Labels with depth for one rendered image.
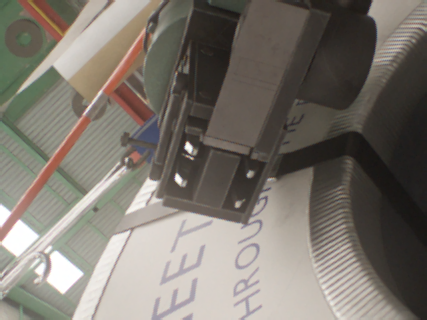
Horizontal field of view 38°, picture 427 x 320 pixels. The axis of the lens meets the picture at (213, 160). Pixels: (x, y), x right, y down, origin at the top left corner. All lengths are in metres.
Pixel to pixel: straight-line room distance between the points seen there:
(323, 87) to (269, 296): 0.16
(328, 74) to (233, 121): 0.07
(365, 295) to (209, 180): 0.15
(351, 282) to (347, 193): 0.10
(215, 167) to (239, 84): 0.08
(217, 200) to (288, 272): 0.08
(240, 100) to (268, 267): 0.14
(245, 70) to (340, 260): 0.15
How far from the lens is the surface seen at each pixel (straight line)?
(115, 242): 0.74
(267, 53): 0.42
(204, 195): 0.49
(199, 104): 0.45
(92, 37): 5.10
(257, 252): 0.52
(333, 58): 0.44
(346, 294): 0.42
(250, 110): 0.44
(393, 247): 0.54
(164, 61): 0.59
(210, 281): 0.54
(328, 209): 0.49
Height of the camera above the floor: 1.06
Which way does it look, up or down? 2 degrees down
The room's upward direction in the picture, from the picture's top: 134 degrees counter-clockwise
